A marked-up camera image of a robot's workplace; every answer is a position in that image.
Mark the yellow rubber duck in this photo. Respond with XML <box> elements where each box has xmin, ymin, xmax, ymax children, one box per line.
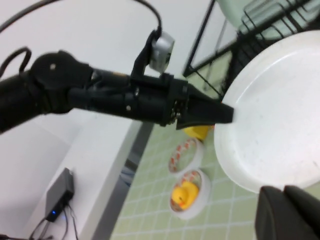
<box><xmin>170</xmin><ymin>181</ymin><xmax>200</xmax><ymax>210</ymax></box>

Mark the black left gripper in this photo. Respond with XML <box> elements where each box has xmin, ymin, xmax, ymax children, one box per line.
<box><xmin>124</xmin><ymin>73</ymin><xmax>236</xmax><ymax>131</ymax></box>

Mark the black camera cable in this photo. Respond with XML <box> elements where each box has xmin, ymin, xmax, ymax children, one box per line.
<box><xmin>0</xmin><ymin>0</ymin><xmax>163</xmax><ymax>36</ymax></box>

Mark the white double-sided tape roll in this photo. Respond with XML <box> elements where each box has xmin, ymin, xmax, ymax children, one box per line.
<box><xmin>168</xmin><ymin>169</ymin><xmax>212</xmax><ymax>221</ymax></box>
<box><xmin>167</xmin><ymin>137</ymin><xmax>206</xmax><ymax>174</ymax></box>

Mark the mint green plate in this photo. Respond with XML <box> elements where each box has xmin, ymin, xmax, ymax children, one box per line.
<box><xmin>216</xmin><ymin>0</ymin><xmax>320</xmax><ymax>41</ymax></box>

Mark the yellow cube block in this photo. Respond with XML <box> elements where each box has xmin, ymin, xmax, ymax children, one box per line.
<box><xmin>183</xmin><ymin>125</ymin><xmax>210</xmax><ymax>140</ymax></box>

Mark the white round plate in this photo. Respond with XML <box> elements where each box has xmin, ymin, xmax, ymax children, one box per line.
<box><xmin>213</xmin><ymin>30</ymin><xmax>320</xmax><ymax>195</ymax></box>

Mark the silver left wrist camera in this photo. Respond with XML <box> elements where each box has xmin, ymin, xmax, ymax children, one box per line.
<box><xmin>148</xmin><ymin>31</ymin><xmax>175</xmax><ymax>73</ymax></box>

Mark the green checked tablecloth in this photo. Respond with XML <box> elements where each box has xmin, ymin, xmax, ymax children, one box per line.
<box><xmin>109</xmin><ymin>64</ymin><xmax>320</xmax><ymax>240</ymax></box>

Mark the thin black device cable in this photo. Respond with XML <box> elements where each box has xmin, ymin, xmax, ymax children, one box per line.
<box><xmin>28</xmin><ymin>203</ymin><xmax>80</xmax><ymax>240</ymax></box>

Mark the white side cabinet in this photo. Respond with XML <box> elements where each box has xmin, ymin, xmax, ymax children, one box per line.
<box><xmin>0</xmin><ymin>109</ymin><xmax>155</xmax><ymax>240</ymax></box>

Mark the black wire dish rack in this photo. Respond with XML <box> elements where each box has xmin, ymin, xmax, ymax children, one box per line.
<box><xmin>182</xmin><ymin>0</ymin><xmax>320</xmax><ymax>98</ymax></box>

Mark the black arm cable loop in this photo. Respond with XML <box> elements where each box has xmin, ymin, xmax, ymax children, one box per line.
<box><xmin>0</xmin><ymin>46</ymin><xmax>33</xmax><ymax>76</ymax></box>

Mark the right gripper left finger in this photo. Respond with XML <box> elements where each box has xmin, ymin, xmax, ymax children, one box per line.
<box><xmin>254</xmin><ymin>186</ymin><xmax>311</xmax><ymax>240</ymax></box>

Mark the black electronics box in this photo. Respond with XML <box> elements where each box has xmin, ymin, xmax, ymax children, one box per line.
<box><xmin>44</xmin><ymin>167</ymin><xmax>76</xmax><ymax>223</ymax></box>

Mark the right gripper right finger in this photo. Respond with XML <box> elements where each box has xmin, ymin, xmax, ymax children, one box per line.
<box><xmin>283</xmin><ymin>184</ymin><xmax>320</xmax><ymax>240</ymax></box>

